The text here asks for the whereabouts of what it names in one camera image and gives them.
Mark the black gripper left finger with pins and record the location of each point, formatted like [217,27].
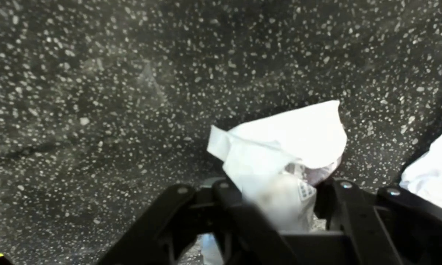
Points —
[221,230]

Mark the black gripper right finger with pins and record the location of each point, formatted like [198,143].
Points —
[388,230]

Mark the paper with handwriting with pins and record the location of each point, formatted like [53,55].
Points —
[436,171]

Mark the paper with printed text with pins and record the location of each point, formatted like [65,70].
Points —
[285,142]

